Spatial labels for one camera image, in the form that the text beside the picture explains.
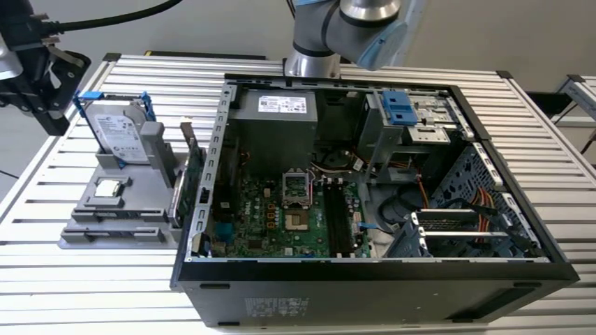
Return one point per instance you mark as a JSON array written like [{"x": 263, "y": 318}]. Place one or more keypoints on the silver CPU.
[{"x": 109, "y": 189}]

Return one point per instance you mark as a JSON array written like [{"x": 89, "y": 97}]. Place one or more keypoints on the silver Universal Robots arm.
[{"x": 353, "y": 21}]

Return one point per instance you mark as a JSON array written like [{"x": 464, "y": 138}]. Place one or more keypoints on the green graphics card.
[{"x": 193, "y": 164}]

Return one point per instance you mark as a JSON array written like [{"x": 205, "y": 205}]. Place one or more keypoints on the large silver wrist camera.
[{"x": 9, "y": 56}]

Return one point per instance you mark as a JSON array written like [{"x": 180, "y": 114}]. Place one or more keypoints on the perforated metal disk bay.
[{"x": 459, "y": 167}]

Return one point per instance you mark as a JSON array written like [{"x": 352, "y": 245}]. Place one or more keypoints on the RAM slot with white latches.
[
  {"x": 333, "y": 218},
  {"x": 347, "y": 218}
]

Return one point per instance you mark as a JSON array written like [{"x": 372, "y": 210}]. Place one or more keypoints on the grey parts rack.
[{"x": 148, "y": 139}]

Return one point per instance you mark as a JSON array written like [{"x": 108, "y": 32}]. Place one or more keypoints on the round dark cooler fan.
[{"x": 336, "y": 160}]

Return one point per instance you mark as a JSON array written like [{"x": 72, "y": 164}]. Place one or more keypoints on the teal port block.
[{"x": 224, "y": 233}]

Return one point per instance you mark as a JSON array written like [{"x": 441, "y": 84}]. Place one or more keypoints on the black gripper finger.
[
  {"x": 69, "y": 80},
  {"x": 28, "y": 99}
]

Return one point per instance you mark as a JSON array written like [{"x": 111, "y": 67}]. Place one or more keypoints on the aluminium slat side table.
[{"x": 581, "y": 87}]

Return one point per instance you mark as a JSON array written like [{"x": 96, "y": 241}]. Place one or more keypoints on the grey power supply unit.
[{"x": 275, "y": 139}]

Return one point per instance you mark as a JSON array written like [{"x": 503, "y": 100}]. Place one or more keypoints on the hard disk in blue carrier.
[{"x": 116, "y": 132}]

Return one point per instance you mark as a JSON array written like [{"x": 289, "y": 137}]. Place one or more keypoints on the green motherboard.
[{"x": 260, "y": 223}]

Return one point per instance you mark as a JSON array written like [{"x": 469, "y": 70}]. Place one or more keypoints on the blue plastic drive latch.
[{"x": 396, "y": 108}]

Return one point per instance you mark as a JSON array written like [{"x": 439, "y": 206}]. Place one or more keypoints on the black PC case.
[{"x": 325, "y": 300}]

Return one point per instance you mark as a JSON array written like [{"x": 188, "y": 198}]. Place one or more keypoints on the CPU socket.
[{"x": 297, "y": 220}]

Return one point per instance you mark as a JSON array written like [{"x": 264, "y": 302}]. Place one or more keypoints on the grey metal drive cage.
[{"x": 375, "y": 139}]

